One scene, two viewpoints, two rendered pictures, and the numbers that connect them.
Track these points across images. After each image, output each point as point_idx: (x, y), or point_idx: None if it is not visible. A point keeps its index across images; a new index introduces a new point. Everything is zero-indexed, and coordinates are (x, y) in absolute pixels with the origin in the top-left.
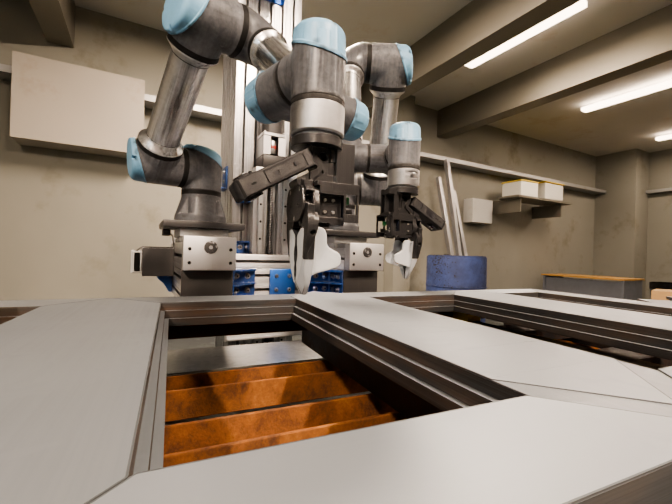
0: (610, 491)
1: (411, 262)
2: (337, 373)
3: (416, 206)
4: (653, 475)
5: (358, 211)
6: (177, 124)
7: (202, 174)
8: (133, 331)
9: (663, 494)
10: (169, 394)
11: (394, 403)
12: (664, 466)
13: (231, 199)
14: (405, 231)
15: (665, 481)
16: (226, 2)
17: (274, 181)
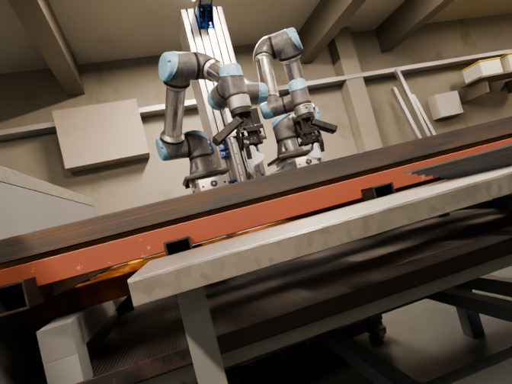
0: (299, 168)
1: (321, 154)
2: (292, 220)
3: (315, 123)
4: (315, 164)
5: (265, 133)
6: (178, 123)
7: (197, 145)
8: None
9: (320, 169)
10: (213, 241)
11: (310, 214)
12: (319, 163)
13: (218, 157)
14: (312, 138)
15: (320, 166)
16: (186, 56)
17: (228, 132)
